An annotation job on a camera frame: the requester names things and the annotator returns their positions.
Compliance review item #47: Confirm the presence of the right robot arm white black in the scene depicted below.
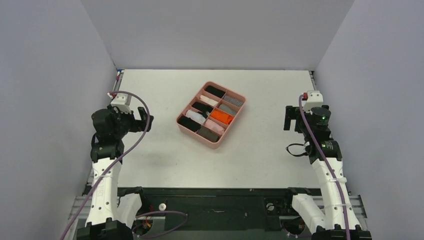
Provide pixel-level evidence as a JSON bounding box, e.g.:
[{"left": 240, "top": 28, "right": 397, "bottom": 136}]
[{"left": 282, "top": 105, "right": 372, "bottom": 240}]

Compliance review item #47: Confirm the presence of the white rolled underwear upper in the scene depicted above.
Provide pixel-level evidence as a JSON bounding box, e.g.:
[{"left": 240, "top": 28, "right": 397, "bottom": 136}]
[{"left": 199, "top": 95, "right": 219, "bottom": 107}]

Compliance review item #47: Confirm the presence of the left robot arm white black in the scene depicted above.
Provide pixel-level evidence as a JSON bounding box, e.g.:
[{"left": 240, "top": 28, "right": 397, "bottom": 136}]
[{"left": 76, "top": 105, "right": 153, "bottom": 240}]

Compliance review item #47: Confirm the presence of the pink rolled underwear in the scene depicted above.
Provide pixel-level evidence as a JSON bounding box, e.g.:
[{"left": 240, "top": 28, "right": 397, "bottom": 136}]
[{"left": 204, "top": 119, "right": 225, "bottom": 135}]

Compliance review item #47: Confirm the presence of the black rolled underwear top left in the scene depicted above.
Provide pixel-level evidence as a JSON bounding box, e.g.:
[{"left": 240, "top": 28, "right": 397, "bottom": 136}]
[{"left": 204, "top": 85, "right": 226, "bottom": 99}]

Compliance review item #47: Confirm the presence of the white rolled underwear lower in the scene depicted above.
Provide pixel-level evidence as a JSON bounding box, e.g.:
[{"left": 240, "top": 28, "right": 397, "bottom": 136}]
[{"left": 185, "top": 109, "right": 207, "bottom": 125}]

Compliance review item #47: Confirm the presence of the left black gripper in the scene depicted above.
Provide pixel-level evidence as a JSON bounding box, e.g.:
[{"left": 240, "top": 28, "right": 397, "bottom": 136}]
[{"left": 108, "top": 104, "right": 153, "bottom": 139}]

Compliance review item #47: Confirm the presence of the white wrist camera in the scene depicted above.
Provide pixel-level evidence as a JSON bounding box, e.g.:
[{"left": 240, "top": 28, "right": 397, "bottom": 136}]
[
  {"left": 301, "top": 90, "right": 324, "bottom": 113},
  {"left": 110, "top": 93, "right": 132, "bottom": 114}
]

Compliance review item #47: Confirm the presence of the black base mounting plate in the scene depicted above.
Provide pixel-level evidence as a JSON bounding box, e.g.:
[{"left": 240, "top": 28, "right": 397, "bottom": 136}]
[{"left": 82, "top": 187, "right": 352, "bottom": 233}]

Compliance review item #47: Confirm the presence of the black rolled underwear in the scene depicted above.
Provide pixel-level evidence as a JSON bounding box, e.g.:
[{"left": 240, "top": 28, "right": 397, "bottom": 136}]
[
  {"left": 204, "top": 85, "right": 226, "bottom": 99},
  {"left": 191, "top": 101, "right": 214, "bottom": 116},
  {"left": 177, "top": 115, "right": 202, "bottom": 133}
]

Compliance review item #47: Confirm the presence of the olive underwear beige waistband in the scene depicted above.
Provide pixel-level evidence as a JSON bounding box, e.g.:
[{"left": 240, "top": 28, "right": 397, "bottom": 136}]
[{"left": 197, "top": 126, "right": 220, "bottom": 143}]

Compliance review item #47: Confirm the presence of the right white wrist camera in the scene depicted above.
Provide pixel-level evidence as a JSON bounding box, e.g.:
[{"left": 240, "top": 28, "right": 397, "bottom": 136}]
[{"left": 301, "top": 90, "right": 324, "bottom": 113}]

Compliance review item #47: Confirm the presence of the black rolled underwear middle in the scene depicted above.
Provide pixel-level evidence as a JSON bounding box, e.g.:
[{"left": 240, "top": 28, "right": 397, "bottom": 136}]
[{"left": 191, "top": 101, "right": 214, "bottom": 116}]

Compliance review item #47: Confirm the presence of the grey striped rolled underwear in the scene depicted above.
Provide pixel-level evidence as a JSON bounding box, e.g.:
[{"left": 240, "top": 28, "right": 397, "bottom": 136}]
[{"left": 222, "top": 95, "right": 244, "bottom": 107}]

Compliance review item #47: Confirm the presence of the aluminium frame rail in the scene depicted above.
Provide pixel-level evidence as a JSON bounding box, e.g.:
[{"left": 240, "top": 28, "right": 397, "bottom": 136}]
[{"left": 64, "top": 195, "right": 368, "bottom": 240}]

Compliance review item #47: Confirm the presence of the pink divided organizer tray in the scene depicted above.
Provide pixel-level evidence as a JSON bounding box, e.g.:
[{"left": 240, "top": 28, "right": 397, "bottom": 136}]
[{"left": 176, "top": 81, "right": 246, "bottom": 149}]

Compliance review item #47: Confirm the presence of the orange rolled underwear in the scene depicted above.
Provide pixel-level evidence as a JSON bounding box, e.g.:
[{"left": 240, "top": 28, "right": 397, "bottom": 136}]
[{"left": 209, "top": 109, "right": 234, "bottom": 125}]

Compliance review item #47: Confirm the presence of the black rolled underwear bottom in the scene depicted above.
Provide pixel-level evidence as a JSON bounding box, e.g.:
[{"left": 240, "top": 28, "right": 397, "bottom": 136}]
[{"left": 177, "top": 115, "right": 202, "bottom": 133}]

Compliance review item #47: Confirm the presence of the white rolled underwear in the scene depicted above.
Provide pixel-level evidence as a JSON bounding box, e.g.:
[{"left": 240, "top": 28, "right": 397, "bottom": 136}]
[
  {"left": 185, "top": 109, "right": 207, "bottom": 125},
  {"left": 199, "top": 95, "right": 219, "bottom": 107}
]

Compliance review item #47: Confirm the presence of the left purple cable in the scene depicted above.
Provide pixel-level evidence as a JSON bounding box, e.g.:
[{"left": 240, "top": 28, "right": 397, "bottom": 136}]
[{"left": 59, "top": 90, "right": 188, "bottom": 240}]

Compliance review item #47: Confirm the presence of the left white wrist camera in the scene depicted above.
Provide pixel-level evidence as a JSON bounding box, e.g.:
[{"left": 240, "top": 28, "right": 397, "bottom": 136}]
[{"left": 110, "top": 93, "right": 132, "bottom": 114}]

